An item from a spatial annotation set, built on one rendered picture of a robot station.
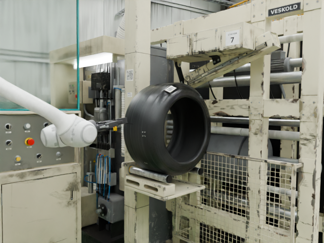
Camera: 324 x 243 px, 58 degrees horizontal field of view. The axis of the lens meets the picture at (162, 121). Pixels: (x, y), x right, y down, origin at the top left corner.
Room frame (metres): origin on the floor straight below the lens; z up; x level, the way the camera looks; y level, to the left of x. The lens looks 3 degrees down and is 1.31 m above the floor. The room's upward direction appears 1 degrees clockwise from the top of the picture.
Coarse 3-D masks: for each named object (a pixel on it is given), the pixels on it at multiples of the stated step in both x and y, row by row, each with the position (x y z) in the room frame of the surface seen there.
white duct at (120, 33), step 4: (124, 16) 2.46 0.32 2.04; (124, 20) 2.46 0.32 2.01; (120, 24) 2.51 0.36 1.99; (124, 24) 2.47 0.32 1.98; (120, 28) 2.50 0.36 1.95; (124, 28) 2.48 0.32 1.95; (120, 32) 2.51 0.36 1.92; (124, 32) 2.50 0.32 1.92; (116, 36) 2.54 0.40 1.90; (120, 36) 2.52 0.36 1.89; (124, 36) 2.52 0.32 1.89
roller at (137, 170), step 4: (132, 168) 1.82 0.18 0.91; (136, 168) 1.80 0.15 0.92; (140, 168) 1.78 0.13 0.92; (132, 172) 1.82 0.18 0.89; (136, 172) 1.78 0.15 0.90; (140, 172) 1.76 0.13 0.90; (144, 172) 1.73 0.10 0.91; (148, 172) 1.71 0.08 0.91; (152, 172) 1.70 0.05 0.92; (156, 172) 1.68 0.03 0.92; (148, 176) 1.71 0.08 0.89; (152, 176) 1.68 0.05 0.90; (156, 176) 1.66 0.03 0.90; (160, 176) 1.64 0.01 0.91; (164, 176) 1.61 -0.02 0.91; (168, 176) 1.60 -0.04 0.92; (160, 180) 1.64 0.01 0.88; (164, 180) 1.61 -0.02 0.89; (168, 180) 1.60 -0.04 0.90
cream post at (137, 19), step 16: (128, 0) 1.97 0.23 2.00; (144, 0) 1.96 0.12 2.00; (128, 16) 1.97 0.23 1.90; (144, 16) 1.96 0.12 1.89; (128, 32) 1.97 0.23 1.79; (144, 32) 1.96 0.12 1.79; (128, 48) 1.97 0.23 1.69; (144, 48) 1.96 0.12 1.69; (128, 64) 1.97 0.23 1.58; (144, 64) 1.96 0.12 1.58; (144, 80) 1.97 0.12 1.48; (128, 160) 1.97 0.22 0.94; (128, 192) 1.97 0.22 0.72; (128, 208) 1.97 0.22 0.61; (144, 208) 1.97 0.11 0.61; (128, 224) 1.97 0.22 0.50; (144, 224) 1.97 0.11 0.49; (128, 240) 1.97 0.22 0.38; (144, 240) 1.97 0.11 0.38
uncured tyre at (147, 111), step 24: (144, 96) 1.67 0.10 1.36; (168, 96) 1.61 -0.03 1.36; (192, 96) 1.74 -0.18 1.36; (144, 120) 1.57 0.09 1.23; (192, 120) 2.01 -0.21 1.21; (144, 144) 1.57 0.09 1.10; (168, 144) 2.02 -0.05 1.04; (192, 144) 1.98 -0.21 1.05; (144, 168) 1.76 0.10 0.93; (168, 168) 1.63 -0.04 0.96; (192, 168) 1.79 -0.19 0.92
